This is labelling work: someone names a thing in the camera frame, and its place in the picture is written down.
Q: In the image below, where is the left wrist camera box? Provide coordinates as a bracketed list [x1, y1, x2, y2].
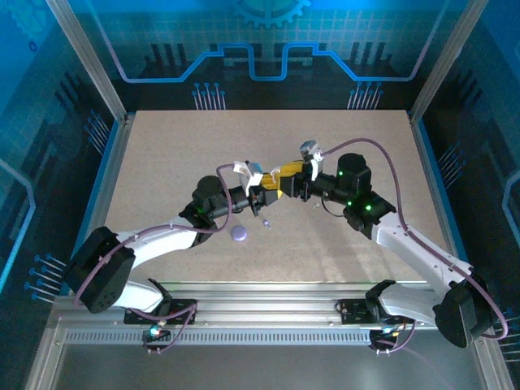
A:
[232, 159, 264, 191]

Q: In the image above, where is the blue table edge strip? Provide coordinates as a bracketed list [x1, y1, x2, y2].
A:
[417, 119, 475, 296]

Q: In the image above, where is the grey metal platform panel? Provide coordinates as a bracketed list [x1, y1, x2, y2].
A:
[24, 327, 514, 390]

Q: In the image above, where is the aluminium corner post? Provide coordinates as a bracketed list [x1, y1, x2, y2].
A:
[44, 0, 129, 123]
[408, 0, 488, 123]

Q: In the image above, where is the aluminium frame beam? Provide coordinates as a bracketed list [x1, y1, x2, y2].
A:
[47, 281, 495, 331]

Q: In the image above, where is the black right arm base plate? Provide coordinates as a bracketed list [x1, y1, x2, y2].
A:
[335, 297, 414, 326]

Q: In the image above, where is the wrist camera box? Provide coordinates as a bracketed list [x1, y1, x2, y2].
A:
[298, 139, 325, 183]
[232, 159, 264, 191]

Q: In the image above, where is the aluminium table side rail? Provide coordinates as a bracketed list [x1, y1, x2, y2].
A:
[69, 112, 136, 296]
[407, 112, 467, 296]

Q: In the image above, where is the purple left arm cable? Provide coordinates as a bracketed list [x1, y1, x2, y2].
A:
[71, 161, 245, 355]

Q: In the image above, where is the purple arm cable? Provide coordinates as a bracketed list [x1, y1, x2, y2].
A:
[322, 137, 509, 355]
[71, 161, 245, 355]

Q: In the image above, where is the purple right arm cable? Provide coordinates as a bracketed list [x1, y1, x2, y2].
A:
[322, 137, 509, 355]

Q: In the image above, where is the small LED controller board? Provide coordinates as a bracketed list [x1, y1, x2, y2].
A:
[368, 323, 402, 355]
[142, 323, 172, 355]

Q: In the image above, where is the grey slotted cable duct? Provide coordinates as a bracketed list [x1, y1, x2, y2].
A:
[64, 331, 373, 346]

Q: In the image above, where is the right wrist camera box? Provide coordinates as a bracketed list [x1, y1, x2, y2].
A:
[298, 139, 325, 183]

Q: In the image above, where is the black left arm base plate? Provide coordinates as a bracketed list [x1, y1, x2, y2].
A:
[123, 298, 199, 326]

